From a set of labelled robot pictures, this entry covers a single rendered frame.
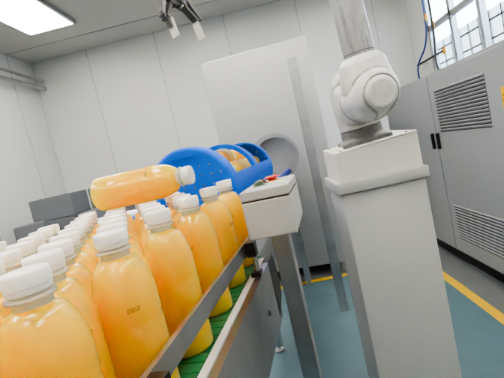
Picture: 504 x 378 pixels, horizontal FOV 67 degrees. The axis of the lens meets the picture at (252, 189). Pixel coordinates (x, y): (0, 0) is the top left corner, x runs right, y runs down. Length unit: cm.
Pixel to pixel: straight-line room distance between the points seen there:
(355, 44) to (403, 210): 59
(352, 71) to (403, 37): 556
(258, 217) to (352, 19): 77
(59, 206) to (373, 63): 417
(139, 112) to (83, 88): 100
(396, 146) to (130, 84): 572
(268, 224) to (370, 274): 76
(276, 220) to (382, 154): 72
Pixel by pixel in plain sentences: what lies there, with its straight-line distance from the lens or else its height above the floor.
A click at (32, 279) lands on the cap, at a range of 36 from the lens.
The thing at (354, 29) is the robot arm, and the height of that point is 147.
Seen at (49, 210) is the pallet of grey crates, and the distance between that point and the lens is 498.
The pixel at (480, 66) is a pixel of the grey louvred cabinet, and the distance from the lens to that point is 257.
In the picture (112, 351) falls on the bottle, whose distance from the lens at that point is 49.
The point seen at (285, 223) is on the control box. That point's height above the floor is 102.
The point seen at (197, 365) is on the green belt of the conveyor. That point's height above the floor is 90.
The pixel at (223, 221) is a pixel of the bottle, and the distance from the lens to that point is 81.
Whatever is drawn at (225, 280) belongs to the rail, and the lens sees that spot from 70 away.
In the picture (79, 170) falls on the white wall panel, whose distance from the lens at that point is 705.
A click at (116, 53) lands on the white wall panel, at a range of 692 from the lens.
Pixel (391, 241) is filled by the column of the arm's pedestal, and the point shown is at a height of 76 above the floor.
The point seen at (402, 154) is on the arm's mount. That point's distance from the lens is 142.
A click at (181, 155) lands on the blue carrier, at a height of 121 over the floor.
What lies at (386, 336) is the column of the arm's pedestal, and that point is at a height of 41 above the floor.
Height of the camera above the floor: 117
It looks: 5 degrees down
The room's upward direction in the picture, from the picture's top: 13 degrees counter-clockwise
